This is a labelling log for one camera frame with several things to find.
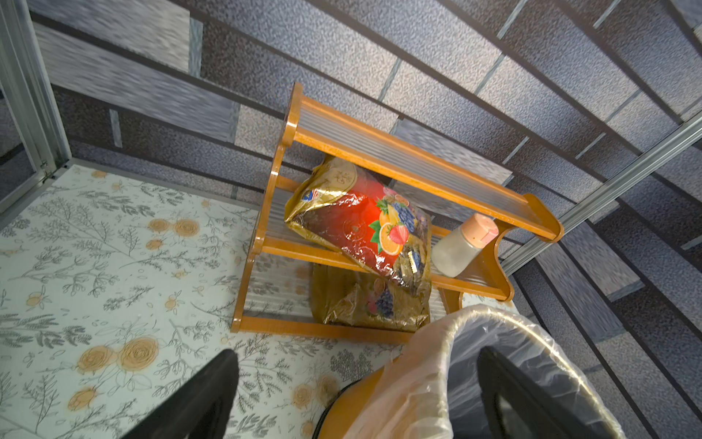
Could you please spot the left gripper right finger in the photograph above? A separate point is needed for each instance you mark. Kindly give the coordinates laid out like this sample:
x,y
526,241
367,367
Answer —
x,y
516,407

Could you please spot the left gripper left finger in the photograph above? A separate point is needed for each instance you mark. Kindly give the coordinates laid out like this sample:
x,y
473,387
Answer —
x,y
200,408

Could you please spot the orange trash bin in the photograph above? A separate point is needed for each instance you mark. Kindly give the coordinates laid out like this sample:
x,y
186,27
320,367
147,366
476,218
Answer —
x,y
347,416

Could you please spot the clear plastic bin liner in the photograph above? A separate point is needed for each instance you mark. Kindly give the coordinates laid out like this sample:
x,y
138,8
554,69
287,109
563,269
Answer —
x,y
432,390

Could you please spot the floral table mat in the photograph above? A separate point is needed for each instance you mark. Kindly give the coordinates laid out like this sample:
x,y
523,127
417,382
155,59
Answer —
x,y
115,292

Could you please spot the pink lidded plastic cup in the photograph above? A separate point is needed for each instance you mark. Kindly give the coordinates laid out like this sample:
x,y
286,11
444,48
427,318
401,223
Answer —
x,y
454,252

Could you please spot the wooden two-tier shelf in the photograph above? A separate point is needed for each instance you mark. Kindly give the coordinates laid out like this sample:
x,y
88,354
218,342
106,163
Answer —
x,y
321,127

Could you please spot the colourful candy bag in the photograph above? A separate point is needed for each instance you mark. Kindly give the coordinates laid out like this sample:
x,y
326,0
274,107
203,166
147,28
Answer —
x,y
344,209

